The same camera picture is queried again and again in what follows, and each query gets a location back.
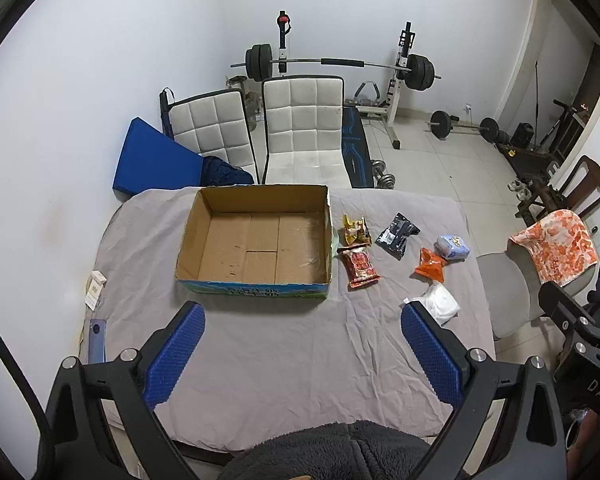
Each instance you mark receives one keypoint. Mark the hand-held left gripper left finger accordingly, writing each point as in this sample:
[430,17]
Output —
[180,350]

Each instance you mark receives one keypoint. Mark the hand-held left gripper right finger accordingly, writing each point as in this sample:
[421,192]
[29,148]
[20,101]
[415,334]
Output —
[430,355]

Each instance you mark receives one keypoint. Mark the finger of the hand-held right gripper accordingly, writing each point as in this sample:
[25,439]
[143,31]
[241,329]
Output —
[562,305]

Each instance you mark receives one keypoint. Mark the white soft packet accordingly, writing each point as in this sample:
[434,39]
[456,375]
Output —
[440,305]

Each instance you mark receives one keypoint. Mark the orange snack packet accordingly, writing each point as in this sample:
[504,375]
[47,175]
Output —
[430,265]

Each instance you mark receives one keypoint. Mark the blue white tissue pack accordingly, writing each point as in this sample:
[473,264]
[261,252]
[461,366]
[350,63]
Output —
[452,247]

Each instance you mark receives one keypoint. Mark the red snack packet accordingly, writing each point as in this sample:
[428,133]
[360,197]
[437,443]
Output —
[360,266]

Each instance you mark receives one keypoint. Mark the black packet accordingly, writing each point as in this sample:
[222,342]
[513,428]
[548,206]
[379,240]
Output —
[397,235]

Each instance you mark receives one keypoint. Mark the cardboard box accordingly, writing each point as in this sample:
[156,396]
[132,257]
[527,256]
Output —
[260,250]

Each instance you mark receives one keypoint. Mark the yellow snack packet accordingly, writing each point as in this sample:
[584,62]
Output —
[355,230]

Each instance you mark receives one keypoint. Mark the person's right forearm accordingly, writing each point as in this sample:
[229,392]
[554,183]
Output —
[597,445]

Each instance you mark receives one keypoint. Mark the orange floral towel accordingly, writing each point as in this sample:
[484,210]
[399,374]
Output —
[560,245]

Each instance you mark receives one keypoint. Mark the grey office chair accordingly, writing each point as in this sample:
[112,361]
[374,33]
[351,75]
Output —
[505,285]

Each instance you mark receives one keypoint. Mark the blue smartphone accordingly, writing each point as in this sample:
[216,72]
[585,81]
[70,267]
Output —
[95,342]

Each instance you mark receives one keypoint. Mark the grey table cloth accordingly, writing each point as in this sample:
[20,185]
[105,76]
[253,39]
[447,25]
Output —
[280,350]

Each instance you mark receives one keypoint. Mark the small white carton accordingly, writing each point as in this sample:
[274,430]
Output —
[95,290]

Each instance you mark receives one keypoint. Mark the dark wooden chair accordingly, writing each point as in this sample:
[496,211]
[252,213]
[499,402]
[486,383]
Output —
[595,180]

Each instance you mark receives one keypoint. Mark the person's dark fleece clothing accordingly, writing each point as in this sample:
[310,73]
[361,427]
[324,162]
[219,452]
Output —
[325,452]

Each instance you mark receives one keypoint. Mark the black speaker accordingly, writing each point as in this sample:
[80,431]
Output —
[522,135]

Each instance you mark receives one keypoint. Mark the metal dumbbell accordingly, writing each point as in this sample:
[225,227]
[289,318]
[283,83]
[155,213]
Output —
[379,166]
[387,181]

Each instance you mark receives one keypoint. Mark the dark blue garment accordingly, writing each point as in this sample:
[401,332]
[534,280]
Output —
[225,172]

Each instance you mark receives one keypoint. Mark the blue foam mat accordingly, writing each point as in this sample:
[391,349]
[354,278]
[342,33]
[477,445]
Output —
[150,160]

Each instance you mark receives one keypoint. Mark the black blue weight bench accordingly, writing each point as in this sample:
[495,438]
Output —
[357,155]

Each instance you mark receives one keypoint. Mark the short barbell with black plates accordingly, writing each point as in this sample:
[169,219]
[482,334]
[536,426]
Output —
[440,122]

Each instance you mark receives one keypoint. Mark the white padded chair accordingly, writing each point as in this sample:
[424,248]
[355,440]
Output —
[302,125]
[210,127]

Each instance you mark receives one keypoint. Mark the long barbell with black plates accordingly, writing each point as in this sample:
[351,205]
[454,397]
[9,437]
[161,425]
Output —
[260,62]

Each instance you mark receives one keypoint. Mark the white door frame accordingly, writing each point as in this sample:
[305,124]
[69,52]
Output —
[530,35]

